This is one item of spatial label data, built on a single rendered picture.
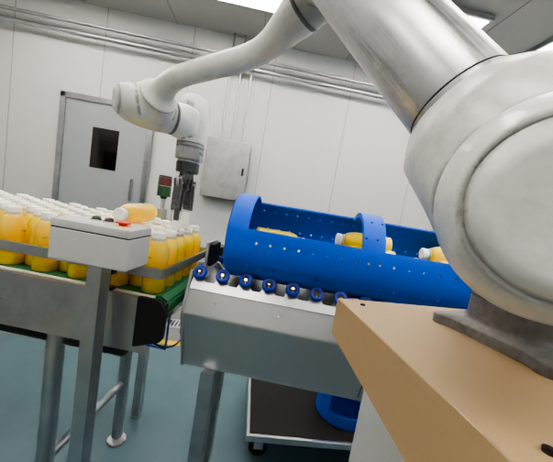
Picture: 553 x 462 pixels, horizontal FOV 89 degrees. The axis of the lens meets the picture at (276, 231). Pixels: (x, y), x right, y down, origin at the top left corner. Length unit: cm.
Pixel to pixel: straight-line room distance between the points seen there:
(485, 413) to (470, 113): 23
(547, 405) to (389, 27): 38
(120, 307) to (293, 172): 363
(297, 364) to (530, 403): 73
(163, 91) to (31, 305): 72
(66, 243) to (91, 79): 431
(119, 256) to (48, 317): 38
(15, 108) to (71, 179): 116
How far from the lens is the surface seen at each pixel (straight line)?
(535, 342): 46
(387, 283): 90
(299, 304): 90
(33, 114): 532
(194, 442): 124
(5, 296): 116
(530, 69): 29
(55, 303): 105
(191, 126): 97
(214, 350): 103
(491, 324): 48
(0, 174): 551
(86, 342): 92
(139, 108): 90
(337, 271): 86
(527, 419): 32
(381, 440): 58
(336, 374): 102
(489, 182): 21
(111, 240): 77
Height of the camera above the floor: 122
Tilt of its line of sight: 6 degrees down
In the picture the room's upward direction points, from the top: 10 degrees clockwise
